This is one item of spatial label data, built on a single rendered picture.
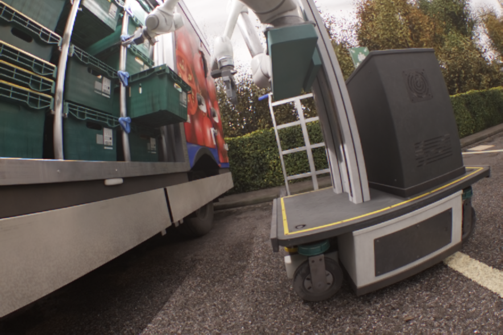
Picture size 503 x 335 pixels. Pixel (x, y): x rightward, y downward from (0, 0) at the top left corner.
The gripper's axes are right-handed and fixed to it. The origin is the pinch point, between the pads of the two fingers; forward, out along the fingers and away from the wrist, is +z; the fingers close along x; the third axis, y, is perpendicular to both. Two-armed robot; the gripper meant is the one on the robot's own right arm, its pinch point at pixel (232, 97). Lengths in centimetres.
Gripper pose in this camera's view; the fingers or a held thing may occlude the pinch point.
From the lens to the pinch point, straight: 114.8
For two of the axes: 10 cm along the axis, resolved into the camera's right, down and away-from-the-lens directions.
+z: 1.9, 9.8, -0.9
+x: 1.1, 0.7, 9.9
